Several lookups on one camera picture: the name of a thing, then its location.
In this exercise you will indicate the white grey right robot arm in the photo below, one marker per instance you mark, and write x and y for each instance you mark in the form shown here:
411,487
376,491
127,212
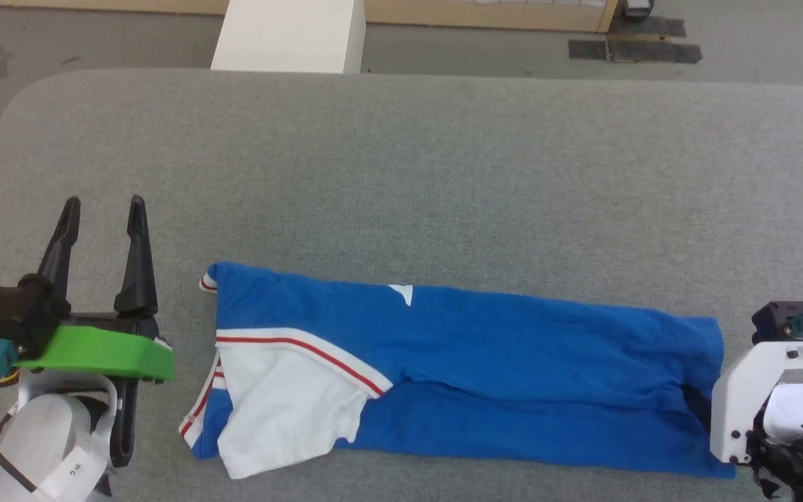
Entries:
799,411

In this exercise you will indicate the grey metal screen stand foot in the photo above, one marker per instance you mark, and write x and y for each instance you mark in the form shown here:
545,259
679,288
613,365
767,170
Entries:
637,7

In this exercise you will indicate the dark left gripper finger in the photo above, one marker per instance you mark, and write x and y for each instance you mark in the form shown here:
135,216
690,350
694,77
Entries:
63,244
138,272

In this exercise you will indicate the white rectangular pedestal box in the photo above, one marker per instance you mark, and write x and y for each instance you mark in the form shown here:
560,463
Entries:
290,35

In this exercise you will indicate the blue basketball jersey white trim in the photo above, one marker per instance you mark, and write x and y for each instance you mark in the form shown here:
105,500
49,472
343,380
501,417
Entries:
478,348

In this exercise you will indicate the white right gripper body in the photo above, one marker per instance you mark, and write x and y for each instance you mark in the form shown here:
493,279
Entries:
739,397

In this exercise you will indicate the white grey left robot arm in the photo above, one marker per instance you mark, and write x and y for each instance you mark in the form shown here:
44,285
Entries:
46,432

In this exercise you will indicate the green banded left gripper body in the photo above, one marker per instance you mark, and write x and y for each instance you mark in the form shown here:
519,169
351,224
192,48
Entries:
102,352

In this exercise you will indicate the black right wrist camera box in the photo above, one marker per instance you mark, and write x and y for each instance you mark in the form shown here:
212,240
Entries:
774,321

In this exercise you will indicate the grey fabric padded table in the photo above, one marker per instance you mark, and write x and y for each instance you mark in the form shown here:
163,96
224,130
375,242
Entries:
408,174

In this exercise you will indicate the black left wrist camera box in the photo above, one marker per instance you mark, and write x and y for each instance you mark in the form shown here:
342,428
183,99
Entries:
4,314

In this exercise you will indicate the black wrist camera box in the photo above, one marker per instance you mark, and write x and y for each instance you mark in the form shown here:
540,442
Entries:
4,314
774,321

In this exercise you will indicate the black floor tape patch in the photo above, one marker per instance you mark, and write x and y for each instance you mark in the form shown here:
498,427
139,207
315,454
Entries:
587,49
656,51

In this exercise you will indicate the lemon print screen wooden frame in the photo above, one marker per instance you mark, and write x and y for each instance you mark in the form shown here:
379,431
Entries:
478,15

